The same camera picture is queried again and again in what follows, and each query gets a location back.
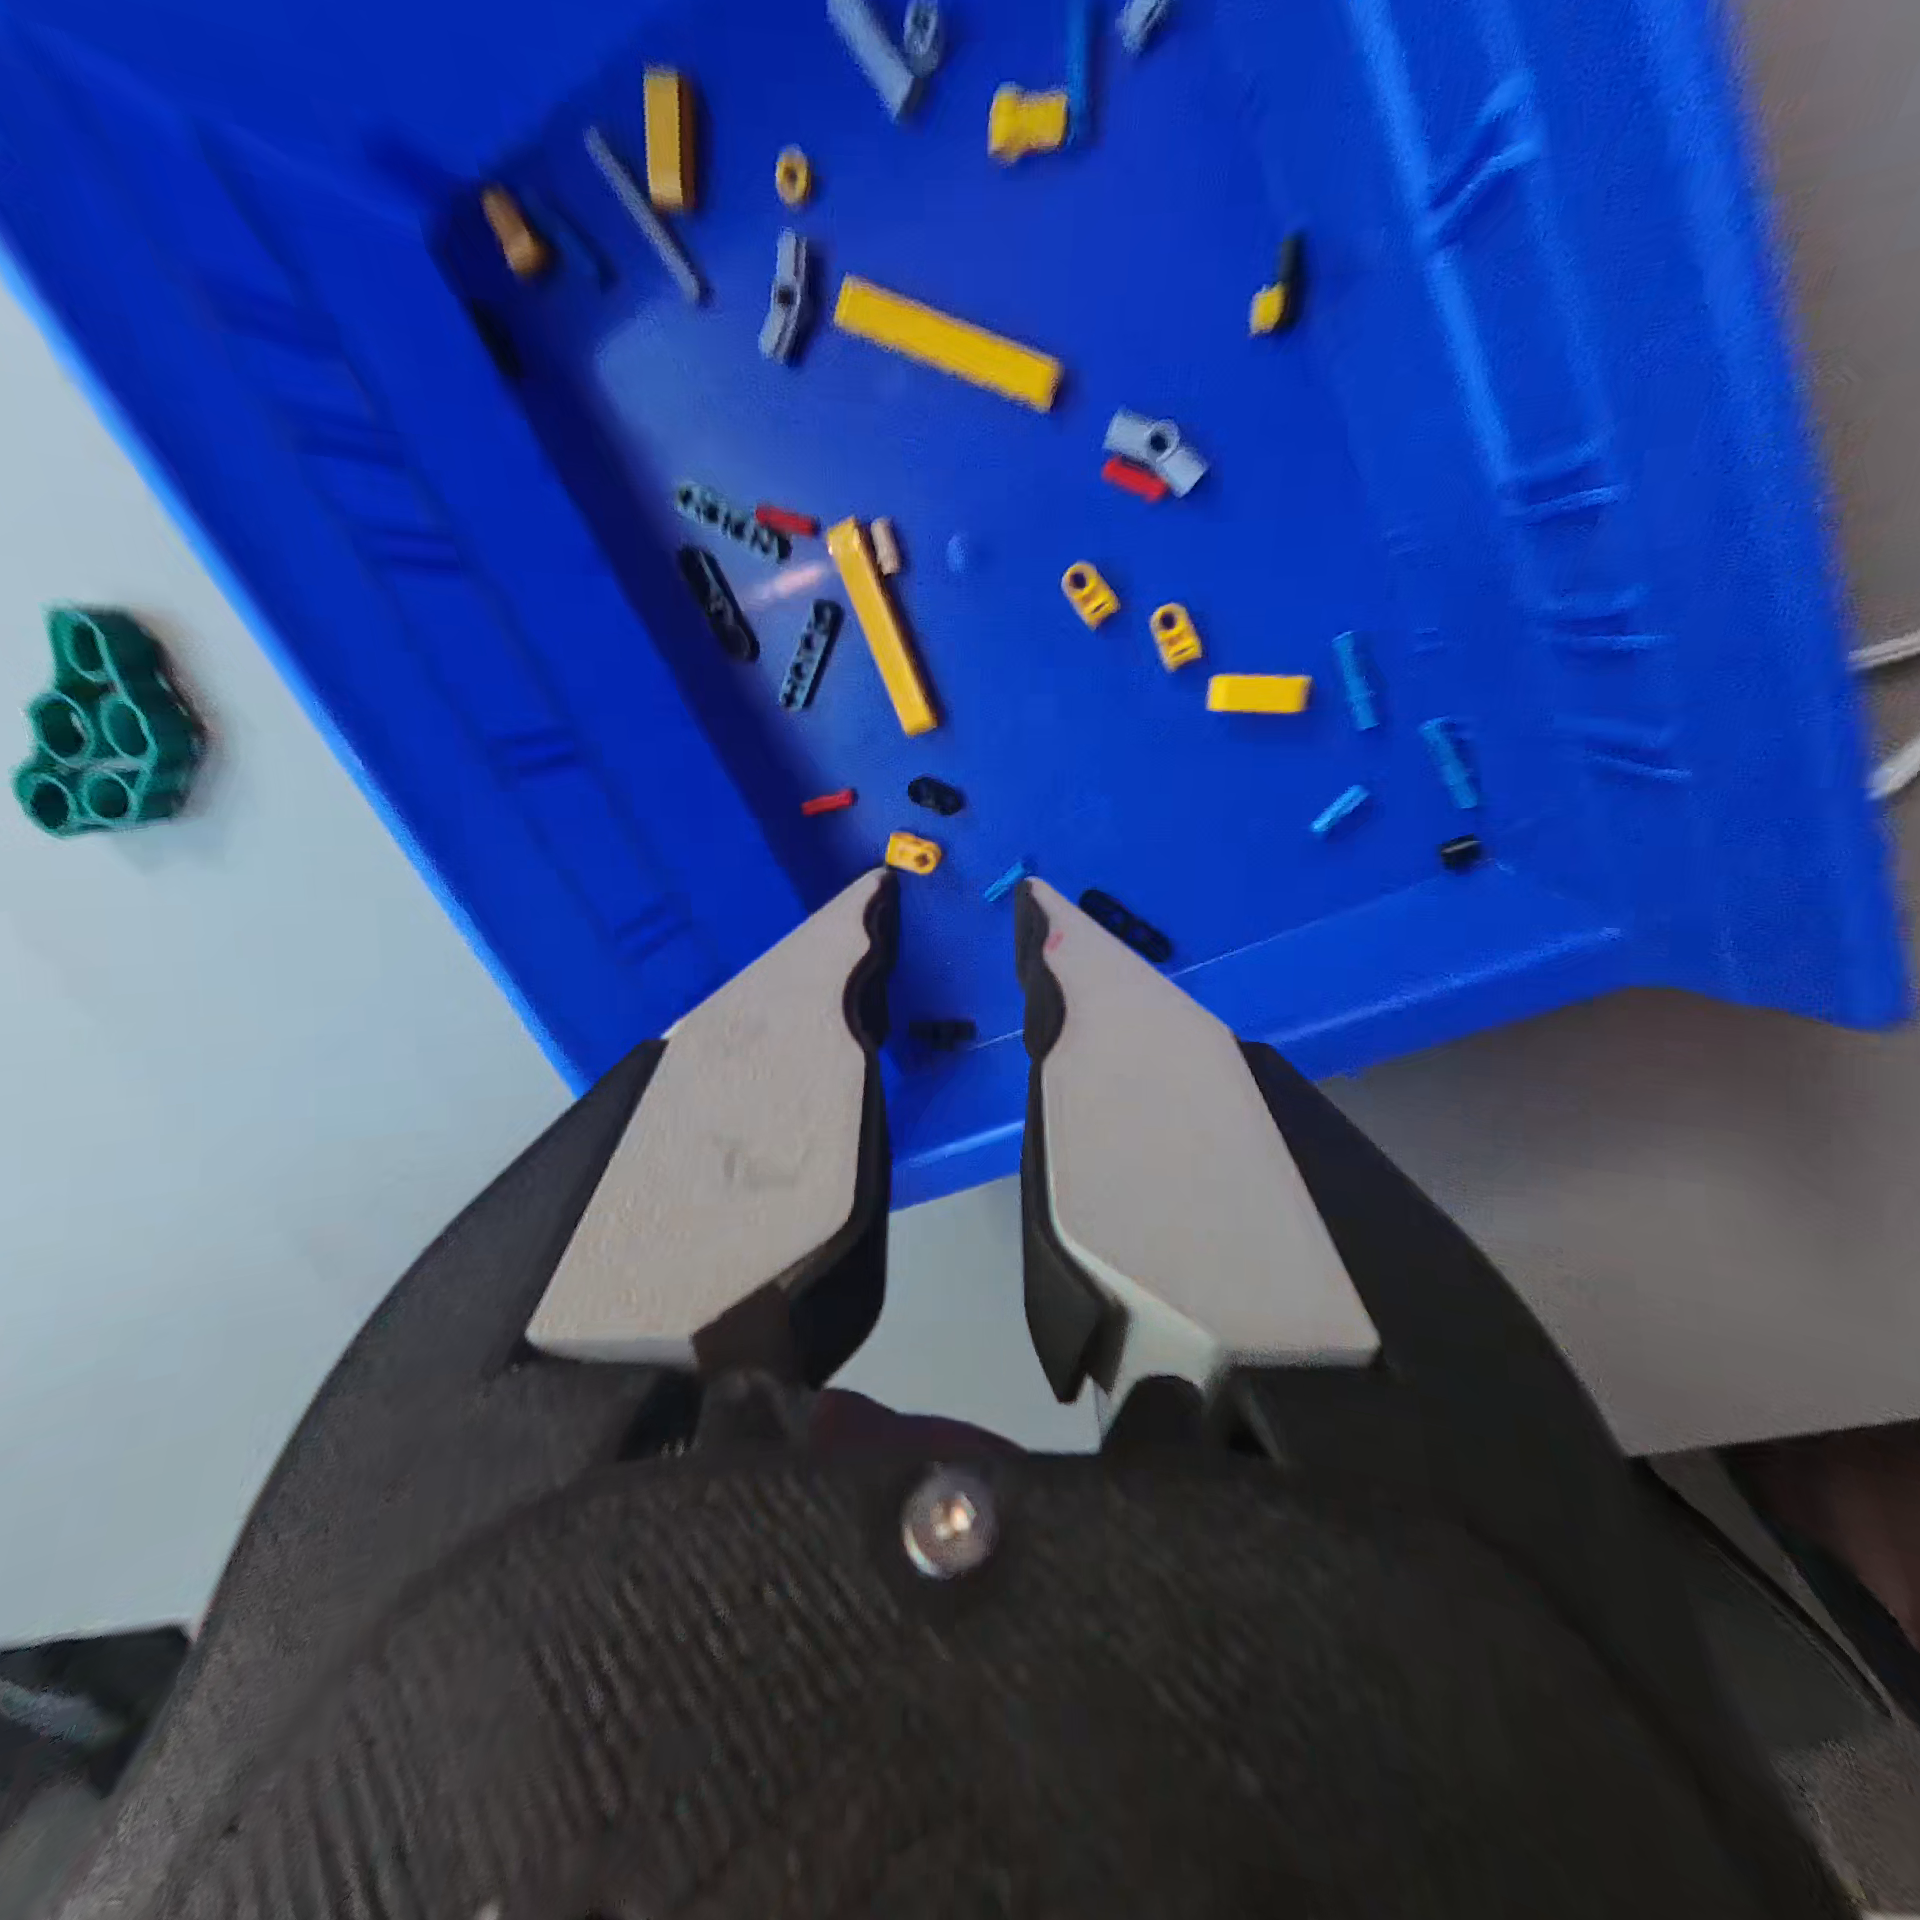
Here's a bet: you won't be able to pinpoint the green lego connector block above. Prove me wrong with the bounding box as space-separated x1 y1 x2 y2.
12 605 210 838

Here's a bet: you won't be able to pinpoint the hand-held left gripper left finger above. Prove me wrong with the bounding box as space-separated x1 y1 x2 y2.
521 866 902 1394

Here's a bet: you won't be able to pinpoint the small lego pieces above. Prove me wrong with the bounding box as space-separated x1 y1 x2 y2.
472 0 1488 1053

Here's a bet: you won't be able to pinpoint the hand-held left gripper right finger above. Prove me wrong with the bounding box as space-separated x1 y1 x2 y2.
1011 874 1385 1449

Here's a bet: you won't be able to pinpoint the blue plastic bin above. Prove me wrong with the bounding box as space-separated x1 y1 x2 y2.
0 0 1912 1210

